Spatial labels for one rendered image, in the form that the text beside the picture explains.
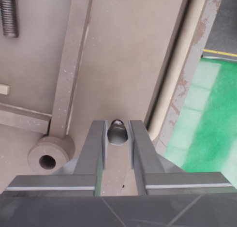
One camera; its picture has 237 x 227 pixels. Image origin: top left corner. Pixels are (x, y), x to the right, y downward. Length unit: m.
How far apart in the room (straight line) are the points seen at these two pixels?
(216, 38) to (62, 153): 1.33
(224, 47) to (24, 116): 1.36
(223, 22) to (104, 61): 1.30
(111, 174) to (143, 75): 0.12
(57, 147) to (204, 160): 1.96
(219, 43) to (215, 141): 1.02
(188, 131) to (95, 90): 1.69
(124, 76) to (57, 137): 0.09
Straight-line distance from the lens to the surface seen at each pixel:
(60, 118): 0.17
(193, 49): 0.33
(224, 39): 1.43
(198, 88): 1.73
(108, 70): 0.17
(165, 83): 0.29
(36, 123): 0.18
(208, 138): 1.95
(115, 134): 0.15
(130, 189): 0.40
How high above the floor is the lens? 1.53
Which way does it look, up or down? 74 degrees down
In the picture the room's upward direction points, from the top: 176 degrees clockwise
